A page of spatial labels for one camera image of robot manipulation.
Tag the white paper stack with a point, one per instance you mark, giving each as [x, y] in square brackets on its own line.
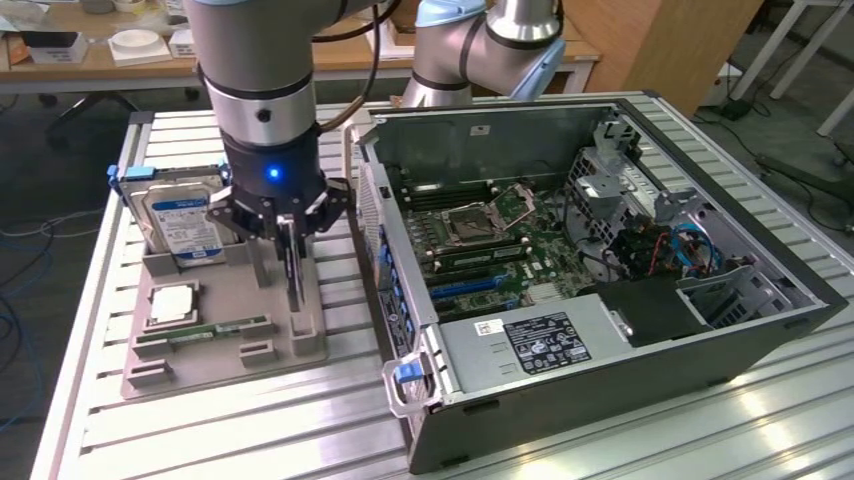
[400, 45]

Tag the brown cardboard box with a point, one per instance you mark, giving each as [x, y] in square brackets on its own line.
[402, 17]

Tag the silver CPU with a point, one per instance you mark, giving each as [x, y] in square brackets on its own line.
[172, 305]

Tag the grey parts rack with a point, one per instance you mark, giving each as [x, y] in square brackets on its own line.
[220, 365]

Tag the black stand base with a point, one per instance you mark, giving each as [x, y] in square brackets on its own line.
[814, 172]

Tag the grey cup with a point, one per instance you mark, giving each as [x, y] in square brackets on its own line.
[97, 6]

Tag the black chair base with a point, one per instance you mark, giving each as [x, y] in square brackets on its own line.
[87, 107]

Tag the blue case latch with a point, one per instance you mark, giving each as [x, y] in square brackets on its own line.
[407, 374]

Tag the white box with black top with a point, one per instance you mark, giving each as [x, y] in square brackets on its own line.
[56, 47]

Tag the CPU socket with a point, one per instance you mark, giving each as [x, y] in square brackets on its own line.
[470, 225]

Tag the white table frame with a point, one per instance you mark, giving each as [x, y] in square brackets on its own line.
[787, 50]

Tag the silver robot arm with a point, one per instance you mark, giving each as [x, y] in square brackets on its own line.
[260, 75]

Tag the green motherboard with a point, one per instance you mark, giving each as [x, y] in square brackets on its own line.
[534, 260]

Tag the hard disk with blue label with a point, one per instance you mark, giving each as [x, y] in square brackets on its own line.
[180, 225]

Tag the black expansion slot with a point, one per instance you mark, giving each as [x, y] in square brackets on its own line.
[476, 302]
[463, 279]

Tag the small white box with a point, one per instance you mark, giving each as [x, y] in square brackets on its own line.
[183, 45]

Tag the metal disk bay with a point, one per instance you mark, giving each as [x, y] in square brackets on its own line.
[607, 185]

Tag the wooden desk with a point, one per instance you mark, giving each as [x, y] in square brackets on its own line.
[360, 60]
[100, 72]

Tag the black open PC case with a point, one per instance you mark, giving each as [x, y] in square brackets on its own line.
[600, 410]

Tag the white box with round recess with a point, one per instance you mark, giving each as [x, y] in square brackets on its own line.
[140, 50]

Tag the grey plastic disk bay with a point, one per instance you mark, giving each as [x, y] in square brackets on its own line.
[734, 300]

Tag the black RAM stick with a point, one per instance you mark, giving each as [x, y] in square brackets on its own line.
[480, 256]

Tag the black power adapter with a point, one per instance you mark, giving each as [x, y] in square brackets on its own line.
[737, 110]

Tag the grey power supply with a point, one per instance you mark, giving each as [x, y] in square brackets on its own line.
[467, 360]

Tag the green RAM stick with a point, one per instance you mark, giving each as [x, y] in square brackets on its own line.
[214, 329]

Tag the wooden cabinet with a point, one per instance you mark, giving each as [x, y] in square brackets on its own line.
[667, 50]

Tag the silver chipset heatsink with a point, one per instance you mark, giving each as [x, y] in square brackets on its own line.
[547, 295]

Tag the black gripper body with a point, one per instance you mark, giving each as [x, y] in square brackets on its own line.
[274, 170]

